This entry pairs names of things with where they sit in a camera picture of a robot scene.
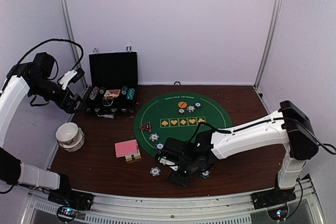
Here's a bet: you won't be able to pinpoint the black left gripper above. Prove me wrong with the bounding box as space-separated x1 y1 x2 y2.
29 76 88 113

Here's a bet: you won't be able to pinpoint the blue green 50 chip stack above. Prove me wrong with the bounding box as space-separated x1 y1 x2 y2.
200 170 211 179

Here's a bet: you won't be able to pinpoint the blue white 10 chip stack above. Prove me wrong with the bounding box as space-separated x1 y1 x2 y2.
150 167 161 177

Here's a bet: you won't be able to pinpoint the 10 chips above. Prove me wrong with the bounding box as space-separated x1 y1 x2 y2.
186 105 195 113
149 133 160 142

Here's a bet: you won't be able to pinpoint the pink playing card deck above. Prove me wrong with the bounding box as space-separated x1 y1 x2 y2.
114 140 138 158

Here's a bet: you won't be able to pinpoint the orange dealer button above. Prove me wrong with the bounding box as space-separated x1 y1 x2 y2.
178 101 187 109

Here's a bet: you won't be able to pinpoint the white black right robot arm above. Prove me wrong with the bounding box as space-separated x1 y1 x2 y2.
165 100 335 204

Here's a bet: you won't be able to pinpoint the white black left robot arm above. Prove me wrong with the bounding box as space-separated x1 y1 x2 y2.
1 38 85 205

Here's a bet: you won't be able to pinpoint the white left wrist cover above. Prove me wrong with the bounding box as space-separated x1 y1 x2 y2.
57 70 77 90

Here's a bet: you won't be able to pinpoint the black white chips in case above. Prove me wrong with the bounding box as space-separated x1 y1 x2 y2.
89 87 106 101

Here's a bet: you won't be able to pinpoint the white ceramic bowl stack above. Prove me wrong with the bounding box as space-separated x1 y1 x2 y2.
56 122 85 152

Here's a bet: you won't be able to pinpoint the red playing card in case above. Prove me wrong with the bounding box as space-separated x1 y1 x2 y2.
104 89 120 98

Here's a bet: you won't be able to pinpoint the card deck holder box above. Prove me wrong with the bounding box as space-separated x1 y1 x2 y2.
125 150 142 162

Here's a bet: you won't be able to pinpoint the black poker chip case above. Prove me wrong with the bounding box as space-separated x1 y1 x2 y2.
83 51 139 118

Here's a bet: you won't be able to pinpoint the round green poker mat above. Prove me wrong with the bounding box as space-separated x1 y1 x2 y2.
134 92 233 157

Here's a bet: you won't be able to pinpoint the red black triangle marker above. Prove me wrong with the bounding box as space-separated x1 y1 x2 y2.
139 121 152 132

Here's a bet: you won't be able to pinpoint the teal chips in case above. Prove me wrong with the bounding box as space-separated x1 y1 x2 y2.
121 86 135 100

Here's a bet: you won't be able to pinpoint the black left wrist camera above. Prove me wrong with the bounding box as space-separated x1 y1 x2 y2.
33 52 56 78

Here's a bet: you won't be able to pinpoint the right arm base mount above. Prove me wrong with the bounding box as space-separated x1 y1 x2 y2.
251 185 297 209

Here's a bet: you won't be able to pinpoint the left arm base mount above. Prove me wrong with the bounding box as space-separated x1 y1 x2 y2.
47 189 94 210

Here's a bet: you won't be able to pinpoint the left aluminium frame post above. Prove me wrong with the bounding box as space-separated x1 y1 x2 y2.
54 0 82 67

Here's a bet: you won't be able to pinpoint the aluminium frame post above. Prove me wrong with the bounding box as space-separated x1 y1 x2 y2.
254 0 283 90
54 0 82 67

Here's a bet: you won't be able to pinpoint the aluminium front rail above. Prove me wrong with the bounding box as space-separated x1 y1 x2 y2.
22 173 326 224

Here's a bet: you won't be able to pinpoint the right aluminium frame post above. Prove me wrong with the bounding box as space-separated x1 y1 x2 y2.
254 0 283 90

